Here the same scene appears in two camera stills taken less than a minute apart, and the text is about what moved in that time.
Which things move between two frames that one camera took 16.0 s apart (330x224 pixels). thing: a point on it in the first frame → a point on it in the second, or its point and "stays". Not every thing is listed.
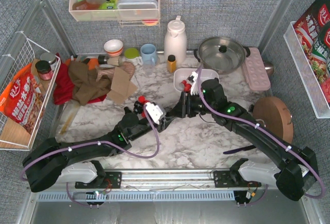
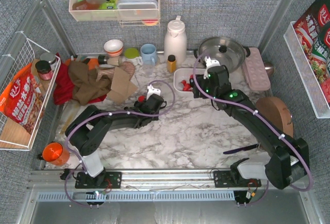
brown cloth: (86, 86) stays
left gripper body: (163, 122) → (141, 103)
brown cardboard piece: (121, 88) stays
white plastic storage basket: (181, 74) stays
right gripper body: (183, 104) → (197, 85)
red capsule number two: (187, 86) stays
